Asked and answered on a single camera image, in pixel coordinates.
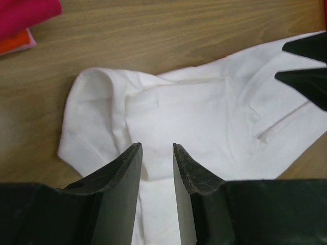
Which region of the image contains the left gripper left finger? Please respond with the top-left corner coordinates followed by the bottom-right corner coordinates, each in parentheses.
top-left (1, 143), bottom-right (143, 244)

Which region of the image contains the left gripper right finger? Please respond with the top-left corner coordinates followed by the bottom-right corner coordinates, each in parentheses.
top-left (173, 144), bottom-right (326, 244)

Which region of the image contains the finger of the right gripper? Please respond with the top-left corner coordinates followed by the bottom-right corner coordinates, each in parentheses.
top-left (275, 68), bottom-right (327, 111)
top-left (282, 32), bottom-right (327, 63)

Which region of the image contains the white t shirt red print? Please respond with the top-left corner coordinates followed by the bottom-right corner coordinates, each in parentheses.
top-left (58, 39), bottom-right (326, 244)

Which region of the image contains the pink bottom folded shirt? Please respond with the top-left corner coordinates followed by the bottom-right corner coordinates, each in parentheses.
top-left (1, 29), bottom-right (36, 56)

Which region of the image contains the orange folded shirt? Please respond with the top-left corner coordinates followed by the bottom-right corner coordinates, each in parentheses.
top-left (1, 29), bottom-right (31, 53)

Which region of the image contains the magenta folded shirt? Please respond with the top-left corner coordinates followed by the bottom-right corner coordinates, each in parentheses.
top-left (1, 0), bottom-right (62, 39)

